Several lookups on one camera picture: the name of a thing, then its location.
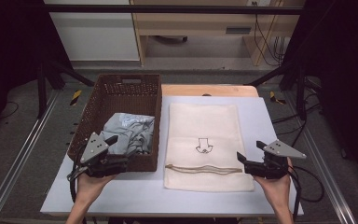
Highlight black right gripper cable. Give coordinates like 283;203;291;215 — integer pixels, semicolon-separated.
288;166;303;220

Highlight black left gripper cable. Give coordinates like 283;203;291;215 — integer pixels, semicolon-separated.
69;148;87;203

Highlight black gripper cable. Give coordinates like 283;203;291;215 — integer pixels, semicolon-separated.
288;166;303;220
69;148;87;203

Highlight person's right hand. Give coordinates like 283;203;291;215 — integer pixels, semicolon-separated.
255;157;294;210

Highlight wooden desk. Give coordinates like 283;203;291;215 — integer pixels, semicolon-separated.
130;0;306;67

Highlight grey t-shirt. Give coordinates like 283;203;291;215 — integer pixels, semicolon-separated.
101;112;156;156

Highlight black metal stand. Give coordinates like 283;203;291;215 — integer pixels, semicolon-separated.
36;59;96;119
245;60;309;121

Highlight black curtain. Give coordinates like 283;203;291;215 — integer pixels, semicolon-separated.
0;0;74;138
279;0;358;181

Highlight black looped floor cable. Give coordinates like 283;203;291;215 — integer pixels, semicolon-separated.
293;165;325;203

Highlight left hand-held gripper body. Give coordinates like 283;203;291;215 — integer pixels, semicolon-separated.
67;132;129;182

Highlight person's left hand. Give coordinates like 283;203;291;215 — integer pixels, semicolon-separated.
75;172;117;203

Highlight black horizontal bar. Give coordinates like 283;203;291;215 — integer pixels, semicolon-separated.
43;4;304;15

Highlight long black floor cable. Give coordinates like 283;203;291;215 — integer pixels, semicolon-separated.
271;101;323;148

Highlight aluminium floor rail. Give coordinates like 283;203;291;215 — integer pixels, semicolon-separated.
0;90;60;224
283;91;358;224

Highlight white cabinet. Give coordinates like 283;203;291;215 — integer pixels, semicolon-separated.
43;0;141;62

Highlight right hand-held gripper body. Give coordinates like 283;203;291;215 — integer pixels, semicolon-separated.
244;139;307;180

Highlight yellow black tape marker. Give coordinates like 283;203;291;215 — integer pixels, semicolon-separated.
268;91;287;105
70;90;83;106

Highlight white drawstring bag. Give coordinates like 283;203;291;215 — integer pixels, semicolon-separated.
163;102;255;193

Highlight hanging black desk cables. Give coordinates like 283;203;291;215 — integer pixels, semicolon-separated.
251;1;288;67

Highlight brown woven basket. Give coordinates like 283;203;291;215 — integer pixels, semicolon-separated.
67;73;163;173

